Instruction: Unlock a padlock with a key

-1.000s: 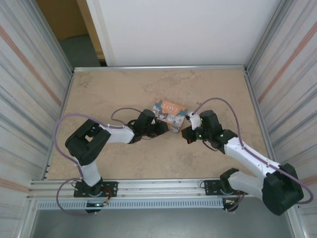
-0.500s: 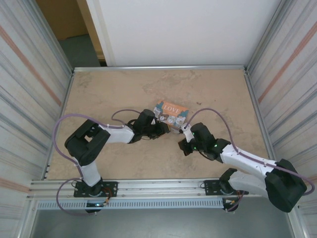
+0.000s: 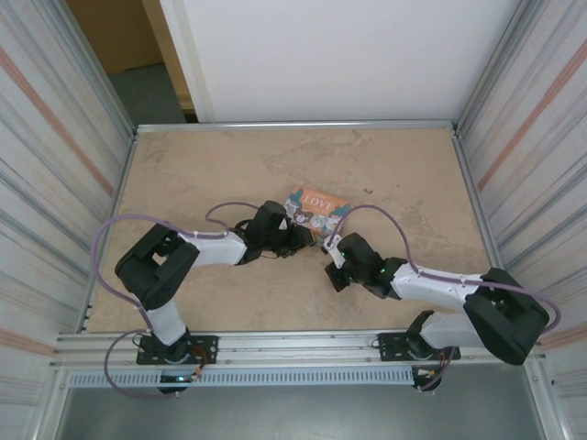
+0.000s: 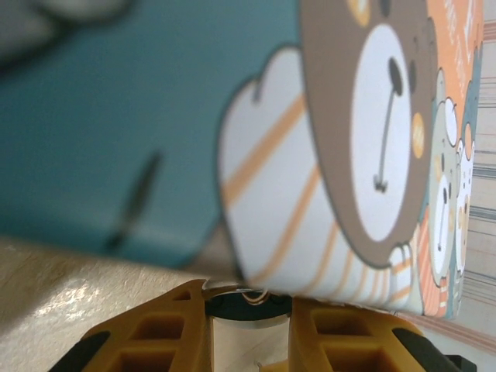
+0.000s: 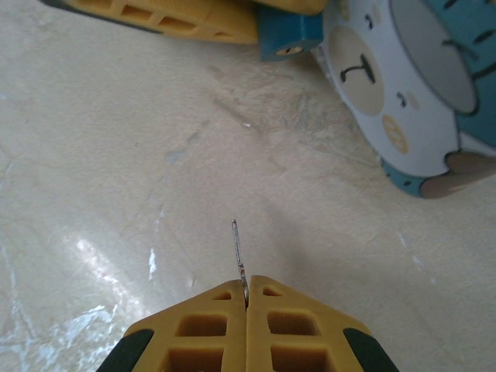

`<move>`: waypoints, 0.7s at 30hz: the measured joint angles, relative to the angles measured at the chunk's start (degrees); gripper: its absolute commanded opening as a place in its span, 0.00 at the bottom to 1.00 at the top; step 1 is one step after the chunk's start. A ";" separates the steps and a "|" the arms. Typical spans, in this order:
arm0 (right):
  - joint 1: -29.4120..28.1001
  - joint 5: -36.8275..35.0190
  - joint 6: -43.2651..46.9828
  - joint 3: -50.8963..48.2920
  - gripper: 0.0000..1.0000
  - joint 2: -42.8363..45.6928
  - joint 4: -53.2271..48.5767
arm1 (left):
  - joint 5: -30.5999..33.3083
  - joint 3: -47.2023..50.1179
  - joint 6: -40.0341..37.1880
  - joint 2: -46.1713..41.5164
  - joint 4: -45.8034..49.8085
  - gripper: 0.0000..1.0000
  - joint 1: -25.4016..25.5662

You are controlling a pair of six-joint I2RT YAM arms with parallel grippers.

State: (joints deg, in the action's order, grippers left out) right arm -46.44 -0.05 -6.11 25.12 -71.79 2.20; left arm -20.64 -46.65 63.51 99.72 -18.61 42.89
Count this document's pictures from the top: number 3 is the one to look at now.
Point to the orange LOVE bear tin box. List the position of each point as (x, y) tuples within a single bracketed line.
[(321, 201)]

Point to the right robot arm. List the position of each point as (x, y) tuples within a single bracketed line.
[(504, 316)]

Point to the aluminium table end bar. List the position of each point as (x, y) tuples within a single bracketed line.
[(293, 124)]

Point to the black base electronics module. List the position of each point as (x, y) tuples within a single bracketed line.
[(424, 381), (174, 389)]

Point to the aluminium table side bar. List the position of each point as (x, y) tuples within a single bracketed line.
[(125, 166), (462, 160)]

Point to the translucent corrugated side panel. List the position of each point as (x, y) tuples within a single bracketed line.
[(36, 137), (550, 137)]

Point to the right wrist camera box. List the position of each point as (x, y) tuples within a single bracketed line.
[(334, 252)]

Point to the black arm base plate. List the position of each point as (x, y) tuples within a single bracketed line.
[(390, 341), (206, 344)]

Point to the aluminium mounting rail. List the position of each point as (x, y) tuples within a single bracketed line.
[(298, 348)]

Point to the aluminium frame post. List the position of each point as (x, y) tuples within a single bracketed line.
[(493, 64), (100, 73)]

